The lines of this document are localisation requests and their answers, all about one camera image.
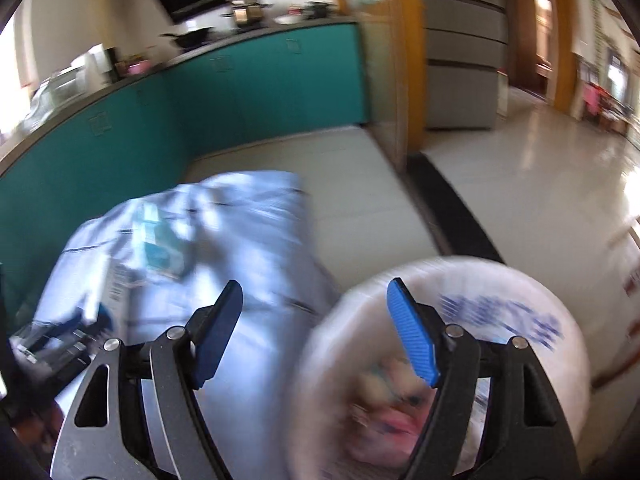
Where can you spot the wooden door frame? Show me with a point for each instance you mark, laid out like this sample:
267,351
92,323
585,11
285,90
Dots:
562,45
395,60

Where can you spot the white and blue carton box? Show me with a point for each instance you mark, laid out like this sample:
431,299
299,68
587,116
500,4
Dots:
122,285

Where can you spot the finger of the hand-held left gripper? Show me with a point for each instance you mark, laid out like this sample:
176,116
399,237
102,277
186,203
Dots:
70,355

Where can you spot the grey refrigerator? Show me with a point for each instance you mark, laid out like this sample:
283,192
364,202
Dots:
462,60

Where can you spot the teal clear plastic bag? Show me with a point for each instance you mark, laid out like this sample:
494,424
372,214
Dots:
167,250

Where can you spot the teal kitchen counter cabinet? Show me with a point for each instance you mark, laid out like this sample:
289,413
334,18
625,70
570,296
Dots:
225,90

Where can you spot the dish rack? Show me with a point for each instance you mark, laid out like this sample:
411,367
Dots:
60,92

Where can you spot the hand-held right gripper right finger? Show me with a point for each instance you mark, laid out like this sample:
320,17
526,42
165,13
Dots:
412,335

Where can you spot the light blue tablecloth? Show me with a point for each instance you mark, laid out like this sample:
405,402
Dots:
260,240

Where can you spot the black wok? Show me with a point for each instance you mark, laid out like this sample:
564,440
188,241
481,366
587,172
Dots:
187,37

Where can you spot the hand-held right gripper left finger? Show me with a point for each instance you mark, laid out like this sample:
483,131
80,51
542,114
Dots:
217,335

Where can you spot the white plastic bag blue print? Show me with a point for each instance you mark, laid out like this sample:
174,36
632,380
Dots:
500,320

